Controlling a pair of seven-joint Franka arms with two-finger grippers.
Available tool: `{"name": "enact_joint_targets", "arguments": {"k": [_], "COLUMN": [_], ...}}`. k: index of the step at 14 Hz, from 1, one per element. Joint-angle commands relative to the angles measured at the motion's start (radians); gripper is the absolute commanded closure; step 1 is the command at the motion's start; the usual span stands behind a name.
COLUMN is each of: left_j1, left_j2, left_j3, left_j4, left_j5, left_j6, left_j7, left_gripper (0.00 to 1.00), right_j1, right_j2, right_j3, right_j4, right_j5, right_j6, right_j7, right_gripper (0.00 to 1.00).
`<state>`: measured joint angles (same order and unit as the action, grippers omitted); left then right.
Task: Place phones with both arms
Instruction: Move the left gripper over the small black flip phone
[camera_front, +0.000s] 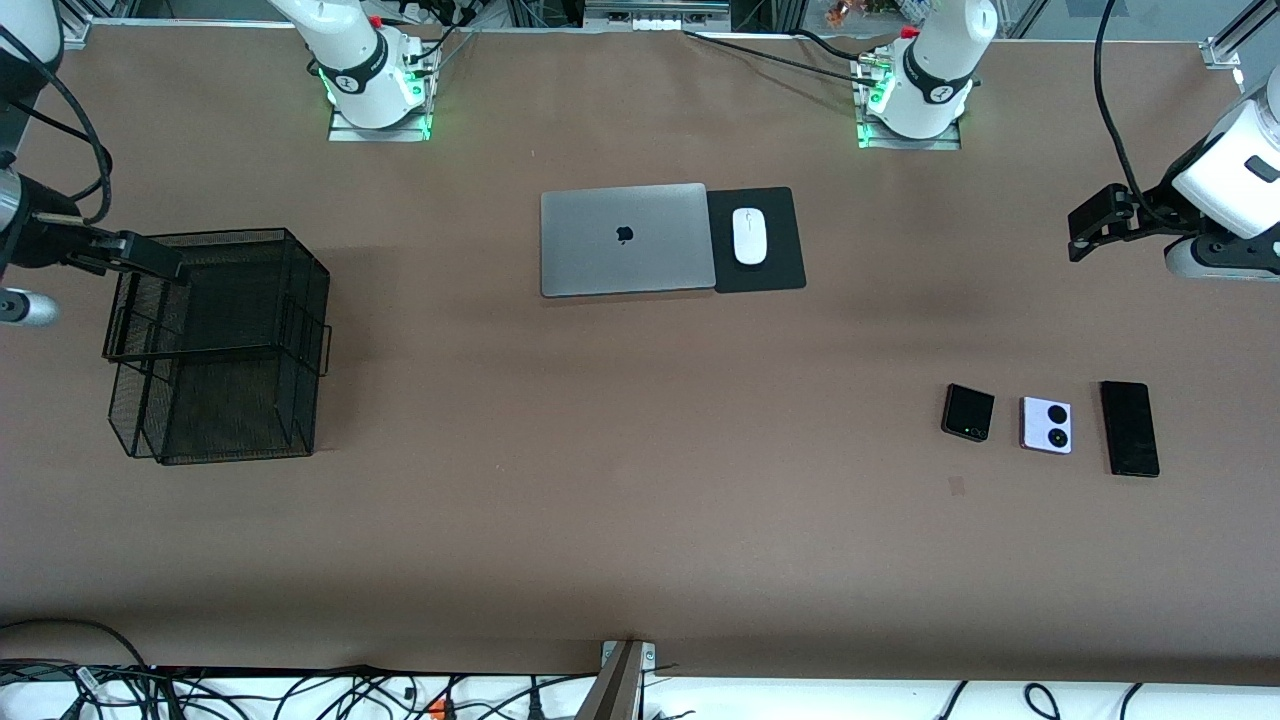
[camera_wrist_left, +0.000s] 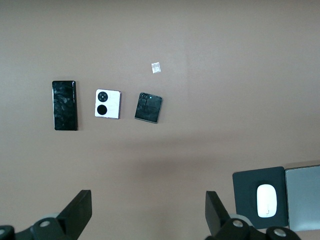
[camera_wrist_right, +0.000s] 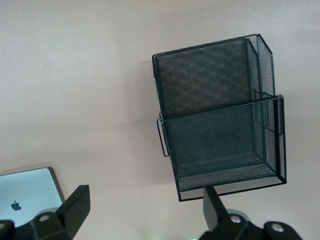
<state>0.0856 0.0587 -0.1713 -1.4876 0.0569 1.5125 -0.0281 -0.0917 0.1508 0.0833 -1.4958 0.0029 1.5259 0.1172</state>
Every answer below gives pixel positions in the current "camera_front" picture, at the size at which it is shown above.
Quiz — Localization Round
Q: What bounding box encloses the black slab smartphone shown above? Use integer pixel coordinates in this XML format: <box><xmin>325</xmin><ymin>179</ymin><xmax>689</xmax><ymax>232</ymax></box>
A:
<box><xmin>1100</xmin><ymin>380</ymin><xmax>1162</xmax><ymax>479</ymax></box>

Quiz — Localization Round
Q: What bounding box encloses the silver closed laptop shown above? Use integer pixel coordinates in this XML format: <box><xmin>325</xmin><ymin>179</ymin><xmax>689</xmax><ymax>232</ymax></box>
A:
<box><xmin>540</xmin><ymin>182</ymin><xmax>718</xmax><ymax>299</ymax></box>

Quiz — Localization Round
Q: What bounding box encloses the white power strip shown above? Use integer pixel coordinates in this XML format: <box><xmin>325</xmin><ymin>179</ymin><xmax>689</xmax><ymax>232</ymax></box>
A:
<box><xmin>583</xmin><ymin>0</ymin><xmax>733</xmax><ymax>33</ymax></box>

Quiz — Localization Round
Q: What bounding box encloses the black flip phone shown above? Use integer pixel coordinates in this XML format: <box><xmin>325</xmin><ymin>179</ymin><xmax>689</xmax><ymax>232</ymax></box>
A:
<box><xmin>941</xmin><ymin>383</ymin><xmax>997</xmax><ymax>444</ymax></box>

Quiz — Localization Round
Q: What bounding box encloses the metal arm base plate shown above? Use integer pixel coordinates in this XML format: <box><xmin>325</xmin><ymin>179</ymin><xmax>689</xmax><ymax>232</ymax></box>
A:
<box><xmin>856</xmin><ymin>118</ymin><xmax>963</xmax><ymax>152</ymax></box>
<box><xmin>328</xmin><ymin>100</ymin><xmax>433</xmax><ymax>143</ymax></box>

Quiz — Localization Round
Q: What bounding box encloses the aluminium frame profile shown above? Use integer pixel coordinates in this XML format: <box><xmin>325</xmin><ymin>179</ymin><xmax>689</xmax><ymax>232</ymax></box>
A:
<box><xmin>1200</xmin><ymin>0</ymin><xmax>1280</xmax><ymax>71</ymax></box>
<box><xmin>55</xmin><ymin>0</ymin><xmax>136</xmax><ymax>49</ymax></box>

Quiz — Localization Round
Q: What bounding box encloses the lilac flip phone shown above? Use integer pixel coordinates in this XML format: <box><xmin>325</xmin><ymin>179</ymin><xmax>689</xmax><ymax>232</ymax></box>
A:
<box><xmin>1019</xmin><ymin>396</ymin><xmax>1074</xmax><ymax>456</ymax></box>

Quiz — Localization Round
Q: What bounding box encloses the white computer mouse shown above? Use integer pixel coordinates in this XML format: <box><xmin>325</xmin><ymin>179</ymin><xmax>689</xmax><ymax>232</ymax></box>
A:
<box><xmin>732</xmin><ymin>207</ymin><xmax>768</xmax><ymax>266</ymax></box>

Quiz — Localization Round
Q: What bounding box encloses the black wire mesh tray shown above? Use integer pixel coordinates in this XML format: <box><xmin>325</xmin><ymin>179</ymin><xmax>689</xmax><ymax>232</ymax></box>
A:
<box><xmin>102</xmin><ymin>228</ymin><xmax>333</xmax><ymax>467</ymax></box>

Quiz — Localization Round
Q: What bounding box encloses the black mouse pad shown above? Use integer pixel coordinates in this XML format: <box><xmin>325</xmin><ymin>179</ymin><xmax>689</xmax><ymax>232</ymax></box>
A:
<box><xmin>706</xmin><ymin>186</ymin><xmax>808</xmax><ymax>295</ymax></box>

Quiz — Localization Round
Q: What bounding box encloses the long black table cable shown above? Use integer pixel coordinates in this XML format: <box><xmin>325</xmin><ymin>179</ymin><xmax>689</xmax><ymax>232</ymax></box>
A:
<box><xmin>683</xmin><ymin>30</ymin><xmax>881</xmax><ymax>86</ymax></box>

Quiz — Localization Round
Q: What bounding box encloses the grey metal camera post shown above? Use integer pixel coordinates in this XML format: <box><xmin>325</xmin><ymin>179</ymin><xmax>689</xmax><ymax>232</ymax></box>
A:
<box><xmin>575</xmin><ymin>640</ymin><xmax>661</xmax><ymax>720</ymax></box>

